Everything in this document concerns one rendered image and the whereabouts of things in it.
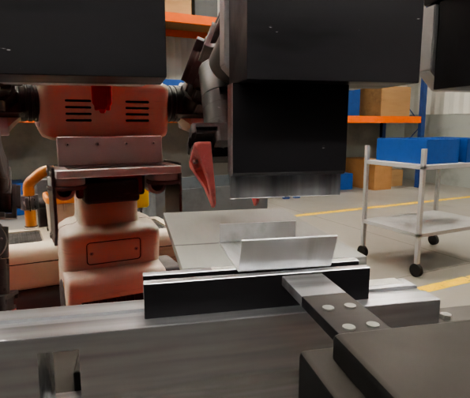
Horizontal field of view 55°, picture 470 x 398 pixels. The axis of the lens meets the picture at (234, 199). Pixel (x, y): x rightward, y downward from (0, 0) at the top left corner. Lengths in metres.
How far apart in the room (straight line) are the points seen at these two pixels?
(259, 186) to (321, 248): 0.08
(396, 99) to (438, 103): 1.15
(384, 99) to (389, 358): 8.18
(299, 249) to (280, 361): 0.10
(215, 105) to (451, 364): 0.47
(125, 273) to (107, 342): 0.68
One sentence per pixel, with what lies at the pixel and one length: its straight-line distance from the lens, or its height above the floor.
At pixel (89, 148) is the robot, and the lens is 1.00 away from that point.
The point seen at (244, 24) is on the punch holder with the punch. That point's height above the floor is 1.20.
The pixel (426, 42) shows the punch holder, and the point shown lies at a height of 1.20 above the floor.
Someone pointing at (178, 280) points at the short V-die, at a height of 1.00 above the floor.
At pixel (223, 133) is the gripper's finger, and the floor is 1.12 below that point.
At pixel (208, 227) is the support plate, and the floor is 1.00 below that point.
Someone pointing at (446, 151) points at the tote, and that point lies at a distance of 3.79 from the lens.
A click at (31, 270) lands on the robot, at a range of 1.32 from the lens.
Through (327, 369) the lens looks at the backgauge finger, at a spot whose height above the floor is 1.02.
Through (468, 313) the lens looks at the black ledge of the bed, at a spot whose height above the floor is 0.87.
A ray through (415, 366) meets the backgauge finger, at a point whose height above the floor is 1.03.
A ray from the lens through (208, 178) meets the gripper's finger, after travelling 0.56.
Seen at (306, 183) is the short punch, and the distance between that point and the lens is 0.40.
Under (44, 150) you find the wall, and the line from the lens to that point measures 6.79.
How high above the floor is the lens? 1.13
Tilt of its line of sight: 9 degrees down
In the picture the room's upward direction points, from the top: straight up
